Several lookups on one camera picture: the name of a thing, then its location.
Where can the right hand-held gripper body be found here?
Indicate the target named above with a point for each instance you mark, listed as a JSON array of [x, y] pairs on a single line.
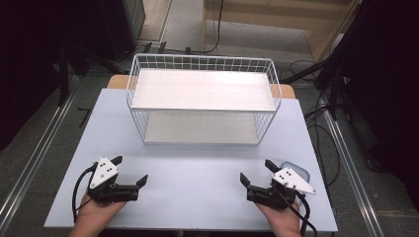
[[280, 189]]

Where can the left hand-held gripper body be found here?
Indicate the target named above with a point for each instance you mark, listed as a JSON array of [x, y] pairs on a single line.
[[104, 184]]

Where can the person's right hand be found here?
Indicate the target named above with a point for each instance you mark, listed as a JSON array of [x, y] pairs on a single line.
[[281, 219]]

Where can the person's left hand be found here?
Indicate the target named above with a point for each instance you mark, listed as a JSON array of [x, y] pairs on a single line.
[[97, 214]]

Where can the clear blue plastic container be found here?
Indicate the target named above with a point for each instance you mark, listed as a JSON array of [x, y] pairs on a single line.
[[301, 171]]

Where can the black metal stand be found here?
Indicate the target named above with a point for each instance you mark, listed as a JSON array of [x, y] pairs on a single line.
[[332, 85]]

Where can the black curtain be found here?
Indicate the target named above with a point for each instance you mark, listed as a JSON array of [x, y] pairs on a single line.
[[26, 59], [388, 82]]

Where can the dark cabinet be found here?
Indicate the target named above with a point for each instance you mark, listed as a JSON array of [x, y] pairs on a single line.
[[125, 23]]

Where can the light wooden shelf unit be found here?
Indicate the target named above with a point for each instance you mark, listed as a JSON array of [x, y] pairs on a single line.
[[280, 15]]

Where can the aluminium floor rail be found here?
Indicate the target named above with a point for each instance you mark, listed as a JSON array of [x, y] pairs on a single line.
[[36, 158], [352, 171]]

